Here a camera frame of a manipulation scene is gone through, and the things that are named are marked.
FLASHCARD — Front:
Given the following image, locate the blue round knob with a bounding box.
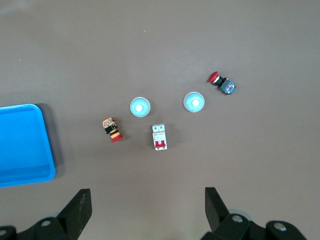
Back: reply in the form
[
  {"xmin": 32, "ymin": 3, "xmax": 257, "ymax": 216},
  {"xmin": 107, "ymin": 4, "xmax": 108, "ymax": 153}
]
[{"xmin": 183, "ymin": 91, "xmax": 206, "ymax": 114}]

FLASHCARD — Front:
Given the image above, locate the red button orange striped body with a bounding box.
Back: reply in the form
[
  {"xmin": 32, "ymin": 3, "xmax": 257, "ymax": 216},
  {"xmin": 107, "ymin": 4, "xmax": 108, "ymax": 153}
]
[{"xmin": 101, "ymin": 117, "xmax": 125, "ymax": 144}]

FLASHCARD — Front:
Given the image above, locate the red mushroom button blue base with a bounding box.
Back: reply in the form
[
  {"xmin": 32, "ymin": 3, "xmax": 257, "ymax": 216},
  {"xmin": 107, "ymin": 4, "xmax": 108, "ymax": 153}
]
[{"xmin": 206, "ymin": 71, "xmax": 237, "ymax": 96}]

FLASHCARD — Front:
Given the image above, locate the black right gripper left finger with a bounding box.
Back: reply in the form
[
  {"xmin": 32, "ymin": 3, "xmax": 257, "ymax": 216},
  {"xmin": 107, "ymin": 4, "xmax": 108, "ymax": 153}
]
[{"xmin": 0, "ymin": 188, "xmax": 93, "ymax": 240}]

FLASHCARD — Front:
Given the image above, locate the light blue call bell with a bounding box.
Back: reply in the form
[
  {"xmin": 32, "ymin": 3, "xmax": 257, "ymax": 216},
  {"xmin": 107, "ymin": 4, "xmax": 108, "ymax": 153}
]
[{"xmin": 129, "ymin": 96, "xmax": 152, "ymax": 119}]

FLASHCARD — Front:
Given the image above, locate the blue plastic tray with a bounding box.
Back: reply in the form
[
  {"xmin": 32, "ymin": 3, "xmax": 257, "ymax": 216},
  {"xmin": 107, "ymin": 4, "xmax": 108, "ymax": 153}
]
[{"xmin": 0, "ymin": 103, "xmax": 57, "ymax": 188}]

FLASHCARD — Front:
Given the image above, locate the white circuit breaker red switch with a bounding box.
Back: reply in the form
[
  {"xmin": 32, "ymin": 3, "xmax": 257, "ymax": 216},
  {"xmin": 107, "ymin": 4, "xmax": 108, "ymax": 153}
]
[{"xmin": 151, "ymin": 123, "xmax": 168, "ymax": 151}]

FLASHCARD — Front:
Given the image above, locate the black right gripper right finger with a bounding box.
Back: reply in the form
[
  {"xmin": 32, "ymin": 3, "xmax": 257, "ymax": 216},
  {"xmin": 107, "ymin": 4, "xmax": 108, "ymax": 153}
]
[{"xmin": 199, "ymin": 186, "xmax": 310, "ymax": 240}]

